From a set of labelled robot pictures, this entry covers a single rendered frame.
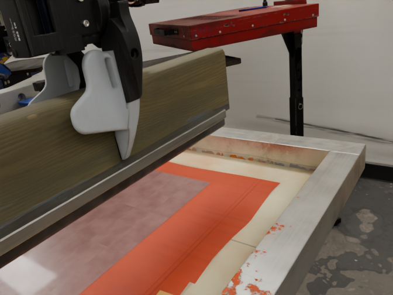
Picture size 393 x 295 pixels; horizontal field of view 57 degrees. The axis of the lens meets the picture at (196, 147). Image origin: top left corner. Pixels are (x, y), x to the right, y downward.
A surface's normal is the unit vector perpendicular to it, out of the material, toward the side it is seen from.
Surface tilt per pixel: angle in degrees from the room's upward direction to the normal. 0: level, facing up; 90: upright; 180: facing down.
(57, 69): 95
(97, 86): 85
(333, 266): 0
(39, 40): 90
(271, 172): 0
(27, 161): 90
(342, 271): 0
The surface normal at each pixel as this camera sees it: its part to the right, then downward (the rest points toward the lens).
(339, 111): -0.57, 0.39
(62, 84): 0.78, 0.23
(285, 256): -0.13, -0.91
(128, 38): 0.78, -0.03
